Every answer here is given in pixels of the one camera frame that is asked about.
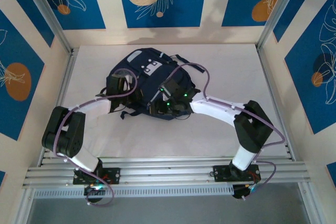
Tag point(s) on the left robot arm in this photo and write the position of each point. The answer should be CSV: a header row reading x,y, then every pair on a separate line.
x,y
65,134

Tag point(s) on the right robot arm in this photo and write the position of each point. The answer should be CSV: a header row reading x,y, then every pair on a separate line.
x,y
252,127

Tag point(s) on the short aluminium frame post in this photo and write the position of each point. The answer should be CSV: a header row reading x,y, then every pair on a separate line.
x,y
23,208
309,208

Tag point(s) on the aluminium side rail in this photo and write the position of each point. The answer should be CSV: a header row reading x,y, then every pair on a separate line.
x,y
266,77
67,74

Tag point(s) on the navy blue student backpack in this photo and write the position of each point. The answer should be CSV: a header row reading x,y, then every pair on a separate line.
x,y
152,82

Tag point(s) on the aluminium mounting rail beam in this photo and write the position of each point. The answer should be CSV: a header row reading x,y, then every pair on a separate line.
x,y
168,171

